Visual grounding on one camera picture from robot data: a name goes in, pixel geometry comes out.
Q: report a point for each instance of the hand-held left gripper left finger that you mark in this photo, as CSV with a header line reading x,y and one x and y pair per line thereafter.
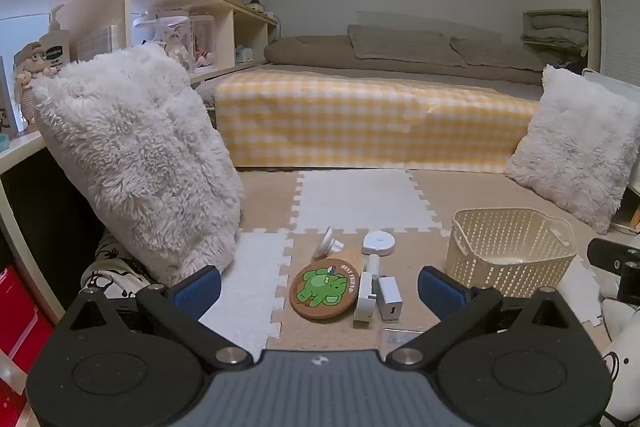
x,y
200,289

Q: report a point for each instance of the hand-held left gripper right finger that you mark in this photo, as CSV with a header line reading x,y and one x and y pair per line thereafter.
x,y
437,294

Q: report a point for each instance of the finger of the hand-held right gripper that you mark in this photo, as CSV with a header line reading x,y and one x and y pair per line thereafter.
x,y
631,284
612,254

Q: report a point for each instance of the cream plastic basket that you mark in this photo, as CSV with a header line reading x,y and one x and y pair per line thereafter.
x,y
505,267

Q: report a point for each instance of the pale blue tape measure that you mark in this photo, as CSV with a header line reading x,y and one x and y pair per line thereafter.
x,y
378,243

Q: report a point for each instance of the round green dinosaur coaster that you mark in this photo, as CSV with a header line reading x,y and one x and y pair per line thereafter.
x,y
320,292

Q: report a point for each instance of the white foam mat tile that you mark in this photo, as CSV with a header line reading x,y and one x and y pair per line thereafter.
x,y
250,292
360,202
585,292

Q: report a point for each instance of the white charger adapter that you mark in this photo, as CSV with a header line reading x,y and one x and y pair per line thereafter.
x,y
390,299

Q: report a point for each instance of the white rectangular device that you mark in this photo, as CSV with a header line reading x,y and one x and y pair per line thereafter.
x,y
364,302

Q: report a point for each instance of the black and white printed cloth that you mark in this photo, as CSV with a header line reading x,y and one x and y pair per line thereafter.
x,y
107,272

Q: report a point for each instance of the small fluffy white pillow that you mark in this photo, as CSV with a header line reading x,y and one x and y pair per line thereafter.
x,y
570,152

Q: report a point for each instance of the white suction hook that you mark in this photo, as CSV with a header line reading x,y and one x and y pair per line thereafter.
x,y
326,243

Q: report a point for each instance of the large fluffy white pillow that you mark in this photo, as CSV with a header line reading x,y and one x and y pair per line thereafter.
x,y
140,157

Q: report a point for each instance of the red box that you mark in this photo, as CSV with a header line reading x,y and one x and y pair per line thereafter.
x,y
20,317

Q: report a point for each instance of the yellow checked bed cover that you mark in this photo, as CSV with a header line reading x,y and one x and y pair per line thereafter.
x,y
375,122

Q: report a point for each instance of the white framed door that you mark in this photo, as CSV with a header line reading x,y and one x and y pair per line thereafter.
x,y
620,27

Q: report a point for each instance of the brown pillow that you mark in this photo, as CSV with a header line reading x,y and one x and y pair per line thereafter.
x,y
400,42
495,54

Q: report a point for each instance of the folded beige blankets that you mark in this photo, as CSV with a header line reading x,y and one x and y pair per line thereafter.
x,y
555,29

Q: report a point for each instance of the pale blue small item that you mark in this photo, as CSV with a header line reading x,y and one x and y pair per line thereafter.
x,y
243,54

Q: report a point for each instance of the clear case with pink doll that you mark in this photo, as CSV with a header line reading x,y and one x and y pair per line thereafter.
x,y
202,47

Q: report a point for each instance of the clear case with white doll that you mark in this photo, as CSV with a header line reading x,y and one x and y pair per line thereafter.
x,y
172,44

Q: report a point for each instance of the clear storage box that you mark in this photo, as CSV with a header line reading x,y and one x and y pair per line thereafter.
x,y
97,42

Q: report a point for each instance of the knitted sheep doll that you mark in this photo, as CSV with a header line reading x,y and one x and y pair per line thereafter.
x,y
27,79

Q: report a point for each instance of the lotion pump bottle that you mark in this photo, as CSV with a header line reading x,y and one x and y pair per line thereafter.
x,y
55,52

